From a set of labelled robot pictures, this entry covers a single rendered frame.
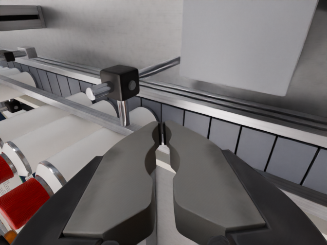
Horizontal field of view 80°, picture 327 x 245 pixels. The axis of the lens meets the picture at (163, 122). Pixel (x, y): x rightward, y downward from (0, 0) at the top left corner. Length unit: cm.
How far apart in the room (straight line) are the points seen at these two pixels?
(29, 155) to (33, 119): 8
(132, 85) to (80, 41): 28
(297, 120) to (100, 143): 22
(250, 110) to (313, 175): 10
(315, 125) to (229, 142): 9
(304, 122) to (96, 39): 36
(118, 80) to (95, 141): 8
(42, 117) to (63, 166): 16
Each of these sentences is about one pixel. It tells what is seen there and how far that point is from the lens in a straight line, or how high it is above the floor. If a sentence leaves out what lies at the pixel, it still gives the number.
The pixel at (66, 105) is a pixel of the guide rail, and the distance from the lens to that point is 31.
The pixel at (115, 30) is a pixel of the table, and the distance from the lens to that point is 39.
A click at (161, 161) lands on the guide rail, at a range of 30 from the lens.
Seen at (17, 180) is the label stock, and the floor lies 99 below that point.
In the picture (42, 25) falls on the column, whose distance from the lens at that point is 56.
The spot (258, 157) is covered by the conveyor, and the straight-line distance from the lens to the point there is 27.
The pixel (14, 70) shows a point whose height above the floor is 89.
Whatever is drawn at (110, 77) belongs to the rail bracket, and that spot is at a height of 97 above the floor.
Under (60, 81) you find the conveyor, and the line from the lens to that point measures 48.
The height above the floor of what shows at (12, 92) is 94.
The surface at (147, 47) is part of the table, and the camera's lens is 34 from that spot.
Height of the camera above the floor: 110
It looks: 46 degrees down
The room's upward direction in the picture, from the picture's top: 127 degrees counter-clockwise
